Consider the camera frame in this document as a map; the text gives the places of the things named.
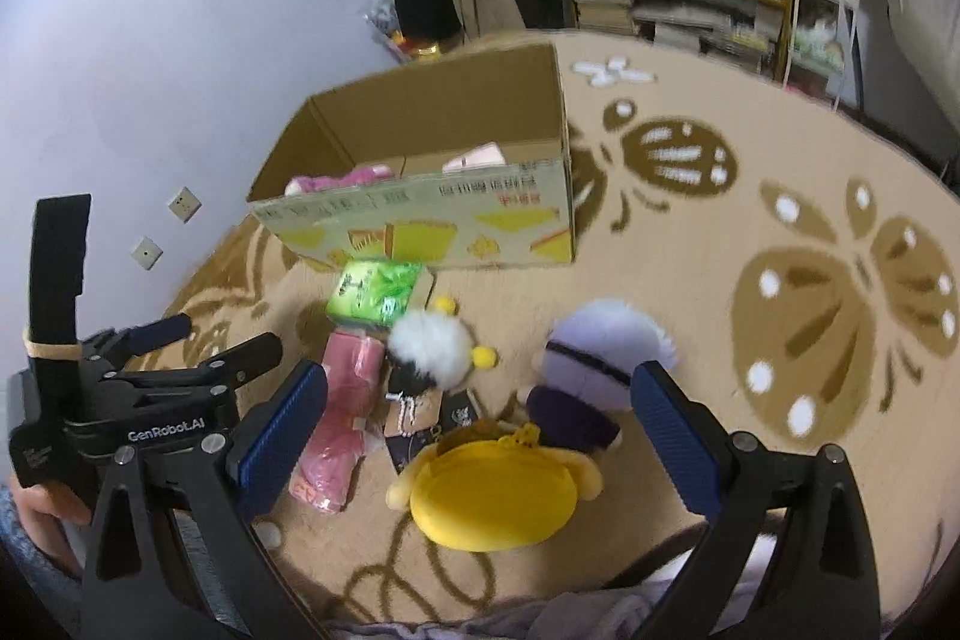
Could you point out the yellow dog plush toy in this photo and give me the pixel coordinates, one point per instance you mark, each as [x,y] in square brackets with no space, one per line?
[487,490]

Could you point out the stack of books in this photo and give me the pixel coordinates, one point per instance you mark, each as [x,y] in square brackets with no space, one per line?
[604,6]

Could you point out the pink plush toy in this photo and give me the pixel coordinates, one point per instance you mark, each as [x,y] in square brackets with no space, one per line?
[322,183]

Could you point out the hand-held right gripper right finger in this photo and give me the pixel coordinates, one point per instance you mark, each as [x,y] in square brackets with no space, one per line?
[675,441]

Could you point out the green tissue packet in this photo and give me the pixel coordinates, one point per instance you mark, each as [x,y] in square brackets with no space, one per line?
[371,291]

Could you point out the printed cardboard box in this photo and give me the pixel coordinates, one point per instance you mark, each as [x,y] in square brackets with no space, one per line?
[450,85]

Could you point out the person's left hand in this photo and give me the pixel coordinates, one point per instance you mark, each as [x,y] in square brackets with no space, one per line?
[45,520]

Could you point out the pink towel packet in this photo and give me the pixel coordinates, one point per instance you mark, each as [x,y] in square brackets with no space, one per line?
[345,400]

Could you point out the stack of magazines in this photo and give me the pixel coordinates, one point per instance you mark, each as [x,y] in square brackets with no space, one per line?
[712,29]

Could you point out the beige butterfly rug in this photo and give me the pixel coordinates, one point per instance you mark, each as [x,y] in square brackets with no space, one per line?
[675,280]

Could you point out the white-haired plush doll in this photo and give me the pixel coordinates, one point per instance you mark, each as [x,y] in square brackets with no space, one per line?
[427,344]

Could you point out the white wall socket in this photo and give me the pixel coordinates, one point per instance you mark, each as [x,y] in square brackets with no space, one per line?
[146,251]
[184,205]

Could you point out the purple plush doll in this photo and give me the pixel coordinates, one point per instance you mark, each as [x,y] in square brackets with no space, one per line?
[577,370]

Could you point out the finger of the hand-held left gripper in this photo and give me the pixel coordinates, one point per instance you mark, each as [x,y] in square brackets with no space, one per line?
[247,351]
[161,331]

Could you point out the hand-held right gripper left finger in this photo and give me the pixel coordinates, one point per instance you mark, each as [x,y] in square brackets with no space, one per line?
[277,441]

